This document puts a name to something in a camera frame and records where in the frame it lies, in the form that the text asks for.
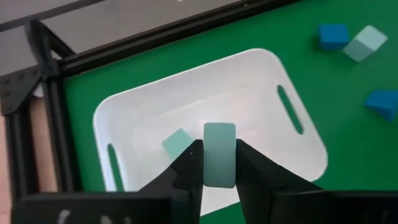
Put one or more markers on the white plastic bin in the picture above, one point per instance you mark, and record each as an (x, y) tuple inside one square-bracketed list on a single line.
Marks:
[(217, 93)]

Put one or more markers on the pale teal block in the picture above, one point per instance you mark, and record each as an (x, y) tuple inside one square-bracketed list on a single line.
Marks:
[(365, 43)]

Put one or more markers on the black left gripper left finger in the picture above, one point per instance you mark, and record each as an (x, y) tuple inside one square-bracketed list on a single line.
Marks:
[(186, 174)]

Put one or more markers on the black aluminium table frame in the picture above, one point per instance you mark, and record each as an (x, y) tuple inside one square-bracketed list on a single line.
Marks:
[(53, 93)]

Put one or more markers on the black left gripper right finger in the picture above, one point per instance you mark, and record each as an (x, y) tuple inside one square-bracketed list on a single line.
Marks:
[(258, 177)]

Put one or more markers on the blue block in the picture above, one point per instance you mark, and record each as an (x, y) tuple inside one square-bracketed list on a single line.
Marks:
[(333, 36), (384, 102)]

